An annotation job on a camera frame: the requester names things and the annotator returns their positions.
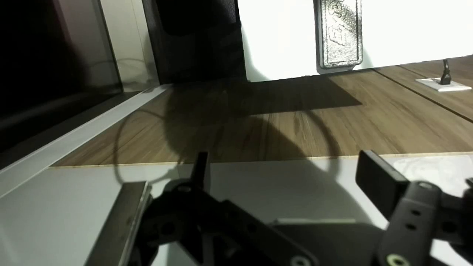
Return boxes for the black whiteboard eraser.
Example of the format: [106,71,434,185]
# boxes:
[314,0,363,70]

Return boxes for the white camera stand base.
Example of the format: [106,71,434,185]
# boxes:
[418,59,470,93]

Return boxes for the small white tray board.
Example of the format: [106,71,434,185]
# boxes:
[0,154,471,266]

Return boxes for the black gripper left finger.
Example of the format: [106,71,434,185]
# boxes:
[131,152,316,266]

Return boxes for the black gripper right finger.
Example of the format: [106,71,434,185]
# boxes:
[354,149,473,266]

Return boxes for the large white whiteboard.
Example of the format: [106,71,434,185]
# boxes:
[236,0,473,81]

